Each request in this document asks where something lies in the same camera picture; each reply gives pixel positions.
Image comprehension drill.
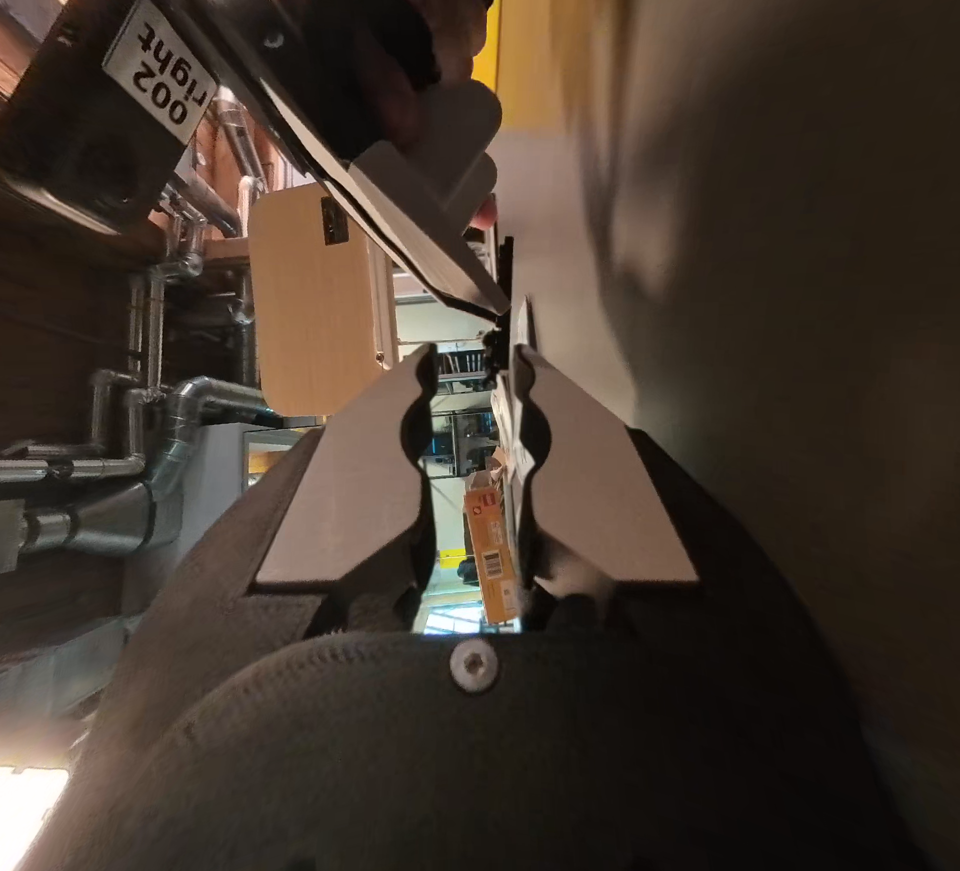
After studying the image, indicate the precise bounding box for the silver ventilation duct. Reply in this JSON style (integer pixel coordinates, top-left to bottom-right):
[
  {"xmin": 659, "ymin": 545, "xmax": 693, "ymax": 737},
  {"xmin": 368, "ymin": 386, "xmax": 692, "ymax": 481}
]
[{"xmin": 15, "ymin": 482, "xmax": 185, "ymax": 559}]

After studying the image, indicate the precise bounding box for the black lego plate with holes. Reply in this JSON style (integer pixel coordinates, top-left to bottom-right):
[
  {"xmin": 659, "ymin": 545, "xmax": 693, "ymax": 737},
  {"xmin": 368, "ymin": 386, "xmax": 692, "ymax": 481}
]
[{"xmin": 482, "ymin": 327, "xmax": 516, "ymax": 392}]

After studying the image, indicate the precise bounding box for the corrugated silver duct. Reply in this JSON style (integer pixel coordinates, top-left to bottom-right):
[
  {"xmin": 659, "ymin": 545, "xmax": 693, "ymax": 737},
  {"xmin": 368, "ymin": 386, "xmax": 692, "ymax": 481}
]
[{"xmin": 153, "ymin": 376, "xmax": 288, "ymax": 505}]

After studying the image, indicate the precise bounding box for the person's right hand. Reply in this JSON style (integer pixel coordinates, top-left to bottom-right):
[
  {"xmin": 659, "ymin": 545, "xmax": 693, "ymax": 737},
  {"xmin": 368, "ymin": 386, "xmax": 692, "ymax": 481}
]
[{"xmin": 382, "ymin": 0, "xmax": 504, "ymax": 232}]

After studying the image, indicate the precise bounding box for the yellow plastic bin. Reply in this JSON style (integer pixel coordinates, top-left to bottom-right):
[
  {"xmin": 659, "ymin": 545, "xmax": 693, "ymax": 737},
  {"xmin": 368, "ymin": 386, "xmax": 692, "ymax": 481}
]
[{"xmin": 486, "ymin": 0, "xmax": 646, "ymax": 136}]

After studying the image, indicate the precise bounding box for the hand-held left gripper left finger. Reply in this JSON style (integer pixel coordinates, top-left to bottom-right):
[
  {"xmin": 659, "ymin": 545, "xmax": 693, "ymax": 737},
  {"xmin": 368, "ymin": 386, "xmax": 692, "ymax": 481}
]
[{"xmin": 255, "ymin": 344, "xmax": 441, "ymax": 587}]

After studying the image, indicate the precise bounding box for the colourful lego set box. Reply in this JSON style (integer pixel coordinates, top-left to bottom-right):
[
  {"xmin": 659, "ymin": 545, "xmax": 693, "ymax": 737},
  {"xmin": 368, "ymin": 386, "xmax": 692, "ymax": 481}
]
[{"xmin": 463, "ymin": 484, "xmax": 524, "ymax": 625}]

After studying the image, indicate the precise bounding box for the snake instruction booklet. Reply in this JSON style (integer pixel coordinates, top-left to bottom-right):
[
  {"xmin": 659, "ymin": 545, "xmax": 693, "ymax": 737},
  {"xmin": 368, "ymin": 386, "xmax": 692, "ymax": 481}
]
[{"xmin": 491, "ymin": 295, "xmax": 537, "ymax": 493}]

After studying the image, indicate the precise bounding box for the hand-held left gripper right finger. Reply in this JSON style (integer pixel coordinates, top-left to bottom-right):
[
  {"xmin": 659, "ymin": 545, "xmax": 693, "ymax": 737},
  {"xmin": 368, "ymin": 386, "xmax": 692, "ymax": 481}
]
[{"xmin": 513, "ymin": 346, "xmax": 700, "ymax": 587}]

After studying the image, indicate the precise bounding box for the metal shelf rack with printers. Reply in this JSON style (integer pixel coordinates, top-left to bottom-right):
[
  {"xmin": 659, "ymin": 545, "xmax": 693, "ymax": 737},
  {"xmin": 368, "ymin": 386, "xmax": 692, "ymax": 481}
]
[{"xmin": 431, "ymin": 409, "xmax": 500, "ymax": 480}]

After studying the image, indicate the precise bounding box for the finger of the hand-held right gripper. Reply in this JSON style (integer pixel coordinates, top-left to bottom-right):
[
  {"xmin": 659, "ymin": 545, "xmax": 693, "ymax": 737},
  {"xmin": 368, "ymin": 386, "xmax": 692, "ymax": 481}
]
[
  {"xmin": 257, "ymin": 78, "xmax": 499, "ymax": 322},
  {"xmin": 347, "ymin": 138, "xmax": 513, "ymax": 321}
]

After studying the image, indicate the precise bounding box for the wooden board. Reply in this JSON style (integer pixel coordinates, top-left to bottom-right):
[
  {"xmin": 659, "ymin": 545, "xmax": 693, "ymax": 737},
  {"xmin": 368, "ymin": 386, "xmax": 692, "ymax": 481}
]
[{"xmin": 247, "ymin": 182, "xmax": 400, "ymax": 416}]

